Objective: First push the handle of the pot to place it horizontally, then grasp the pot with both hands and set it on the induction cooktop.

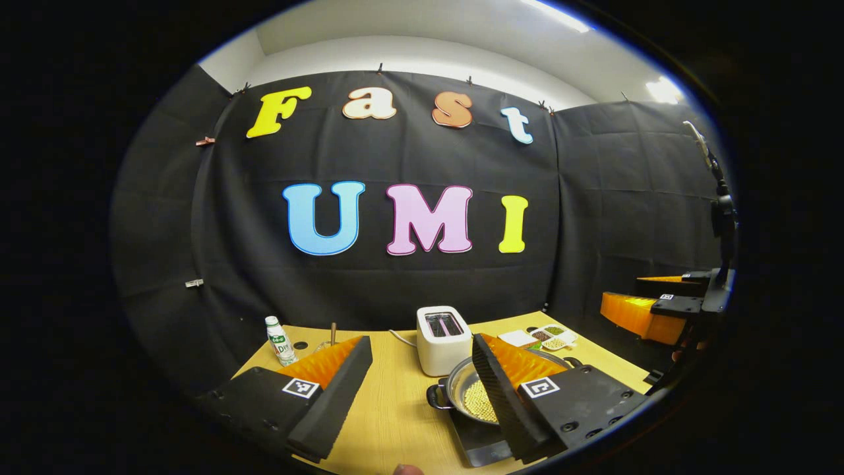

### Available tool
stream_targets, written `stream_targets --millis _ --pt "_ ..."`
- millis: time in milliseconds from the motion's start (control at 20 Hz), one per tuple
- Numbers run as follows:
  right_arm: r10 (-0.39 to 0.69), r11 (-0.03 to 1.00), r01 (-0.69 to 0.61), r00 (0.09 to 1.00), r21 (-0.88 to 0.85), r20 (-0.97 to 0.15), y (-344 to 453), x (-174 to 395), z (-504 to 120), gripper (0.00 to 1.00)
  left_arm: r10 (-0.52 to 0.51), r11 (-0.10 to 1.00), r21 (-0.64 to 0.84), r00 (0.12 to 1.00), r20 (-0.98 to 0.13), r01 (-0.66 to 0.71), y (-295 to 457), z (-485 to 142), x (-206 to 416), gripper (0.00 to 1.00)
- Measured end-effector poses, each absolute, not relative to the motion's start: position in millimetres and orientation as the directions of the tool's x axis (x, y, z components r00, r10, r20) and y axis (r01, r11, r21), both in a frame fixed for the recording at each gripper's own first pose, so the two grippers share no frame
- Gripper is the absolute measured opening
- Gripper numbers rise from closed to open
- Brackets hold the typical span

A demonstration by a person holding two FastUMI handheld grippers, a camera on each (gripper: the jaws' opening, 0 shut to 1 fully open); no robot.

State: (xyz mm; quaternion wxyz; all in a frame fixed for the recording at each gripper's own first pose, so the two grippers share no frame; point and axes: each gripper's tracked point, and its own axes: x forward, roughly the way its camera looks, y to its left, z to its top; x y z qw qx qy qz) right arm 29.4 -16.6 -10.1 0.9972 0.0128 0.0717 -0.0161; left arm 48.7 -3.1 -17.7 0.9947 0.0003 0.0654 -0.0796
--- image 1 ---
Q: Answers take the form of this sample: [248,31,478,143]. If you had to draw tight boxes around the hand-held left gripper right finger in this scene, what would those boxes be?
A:
[471,333,650,466]

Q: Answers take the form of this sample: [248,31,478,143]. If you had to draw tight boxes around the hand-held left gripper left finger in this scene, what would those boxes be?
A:
[198,335,374,464]

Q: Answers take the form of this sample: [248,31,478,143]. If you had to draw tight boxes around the pile of yellow soybeans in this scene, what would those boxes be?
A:
[464,379,499,424]

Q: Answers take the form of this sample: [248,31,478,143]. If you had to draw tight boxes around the steel pot with black handles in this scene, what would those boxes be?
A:
[427,348,584,425]

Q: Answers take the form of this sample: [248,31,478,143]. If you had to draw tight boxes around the black induction cooktop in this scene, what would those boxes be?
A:
[450,409,515,468]

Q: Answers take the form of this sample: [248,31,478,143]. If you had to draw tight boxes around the white square plate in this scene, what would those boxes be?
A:
[497,329,539,349]

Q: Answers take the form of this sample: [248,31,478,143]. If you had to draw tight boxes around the white drink bottle green label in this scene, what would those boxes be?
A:
[265,315,297,367]

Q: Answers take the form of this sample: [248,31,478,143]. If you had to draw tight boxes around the white toaster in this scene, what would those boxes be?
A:
[416,305,473,377]

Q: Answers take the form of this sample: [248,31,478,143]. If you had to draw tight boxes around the divided dish of grains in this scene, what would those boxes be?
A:
[531,324,578,352]

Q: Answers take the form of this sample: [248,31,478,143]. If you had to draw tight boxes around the small ceiling light panel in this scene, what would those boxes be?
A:
[646,77,684,105]

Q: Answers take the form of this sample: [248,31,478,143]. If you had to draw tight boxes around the black backdrop cloth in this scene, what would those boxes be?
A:
[111,65,734,396]

